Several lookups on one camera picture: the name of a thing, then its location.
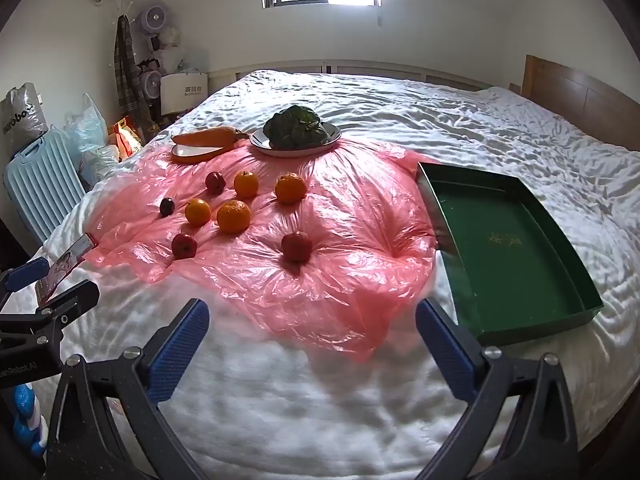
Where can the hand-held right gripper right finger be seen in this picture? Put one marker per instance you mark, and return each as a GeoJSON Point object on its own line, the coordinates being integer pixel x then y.
{"type": "Point", "coordinates": [445, 350]}

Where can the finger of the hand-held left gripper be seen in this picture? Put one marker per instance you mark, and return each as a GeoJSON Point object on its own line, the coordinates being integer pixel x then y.
{"type": "Point", "coordinates": [27, 275]}
{"type": "Point", "coordinates": [70, 302]}

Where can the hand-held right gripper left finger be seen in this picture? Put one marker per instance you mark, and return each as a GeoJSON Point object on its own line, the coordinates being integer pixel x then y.
{"type": "Point", "coordinates": [180, 347]}

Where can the green tray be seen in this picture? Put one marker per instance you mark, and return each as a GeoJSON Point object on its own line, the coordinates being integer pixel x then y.
{"type": "Point", "coordinates": [505, 250]}

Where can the dark purple plum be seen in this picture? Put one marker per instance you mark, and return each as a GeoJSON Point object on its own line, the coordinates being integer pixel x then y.
{"type": "Point", "coordinates": [166, 206]}

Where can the small red apple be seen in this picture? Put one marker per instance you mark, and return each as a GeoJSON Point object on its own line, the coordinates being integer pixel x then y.
{"type": "Point", "coordinates": [215, 182]}

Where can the orange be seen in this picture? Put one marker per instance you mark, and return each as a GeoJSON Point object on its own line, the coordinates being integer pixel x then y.
{"type": "Point", "coordinates": [198, 211]}
{"type": "Point", "coordinates": [233, 216]}
{"type": "Point", "coordinates": [290, 188]}
{"type": "Point", "coordinates": [246, 184]}

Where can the person's left hand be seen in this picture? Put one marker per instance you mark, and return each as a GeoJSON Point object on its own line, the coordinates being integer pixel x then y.
{"type": "Point", "coordinates": [25, 432]}

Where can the smartphone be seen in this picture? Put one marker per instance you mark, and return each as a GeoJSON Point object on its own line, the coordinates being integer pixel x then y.
{"type": "Point", "coordinates": [70, 260]}

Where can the light blue ribbed plastic panel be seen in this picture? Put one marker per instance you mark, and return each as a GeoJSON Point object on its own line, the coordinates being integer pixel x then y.
{"type": "Point", "coordinates": [45, 180]}

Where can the white blanket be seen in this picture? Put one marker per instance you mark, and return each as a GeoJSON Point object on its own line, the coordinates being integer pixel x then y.
{"type": "Point", "coordinates": [320, 410]}

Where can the pink plastic sheet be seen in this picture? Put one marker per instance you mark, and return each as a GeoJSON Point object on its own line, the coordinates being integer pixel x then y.
{"type": "Point", "coordinates": [340, 240]}

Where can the clear plastic bag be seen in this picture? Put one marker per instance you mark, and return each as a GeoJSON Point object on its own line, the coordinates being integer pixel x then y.
{"type": "Point", "coordinates": [87, 125]}

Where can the red and yellow package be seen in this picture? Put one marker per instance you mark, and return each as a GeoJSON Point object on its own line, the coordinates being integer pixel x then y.
{"type": "Point", "coordinates": [125, 136]}

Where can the orange oval dish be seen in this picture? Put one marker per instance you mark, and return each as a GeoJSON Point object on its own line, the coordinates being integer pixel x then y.
{"type": "Point", "coordinates": [195, 155]}

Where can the carrot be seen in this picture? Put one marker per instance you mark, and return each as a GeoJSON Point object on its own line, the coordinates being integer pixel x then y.
{"type": "Point", "coordinates": [210, 136]}

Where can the purple fan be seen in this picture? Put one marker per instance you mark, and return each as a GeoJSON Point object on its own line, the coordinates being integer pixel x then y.
{"type": "Point", "coordinates": [151, 83]}

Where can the plaid scarf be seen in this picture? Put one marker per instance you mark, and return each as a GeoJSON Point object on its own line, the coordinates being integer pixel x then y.
{"type": "Point", "coordinates": [125, 65]}

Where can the white round plate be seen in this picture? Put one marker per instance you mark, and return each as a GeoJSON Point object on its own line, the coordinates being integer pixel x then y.
{"type": "Point", "coordinates": [332, 140]}

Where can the white cardboard box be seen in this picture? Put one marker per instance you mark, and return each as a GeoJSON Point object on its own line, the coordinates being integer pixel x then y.
{"type": "Point", "coordinates": [184, 91]}

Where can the green leafy vegetable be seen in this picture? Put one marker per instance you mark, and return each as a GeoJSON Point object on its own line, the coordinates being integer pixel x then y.
{"type": "Point", "coordinates": [295, 127]}

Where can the white fan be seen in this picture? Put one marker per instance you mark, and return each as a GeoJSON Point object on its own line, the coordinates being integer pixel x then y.
{"type": "Point", "coordinates": [153, 20]}

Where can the white coat rack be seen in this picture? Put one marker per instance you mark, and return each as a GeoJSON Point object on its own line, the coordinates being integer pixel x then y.
{"type": "Point", "coordinates": [117, 2]}

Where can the wooden headboard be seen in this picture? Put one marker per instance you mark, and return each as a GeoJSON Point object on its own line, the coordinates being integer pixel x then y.
{"type": "Point", "coordinates": [575, 90]}

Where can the white bed frame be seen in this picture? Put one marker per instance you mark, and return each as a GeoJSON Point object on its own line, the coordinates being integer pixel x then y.
{"type": "Point", "coordinates": [375, 69]}

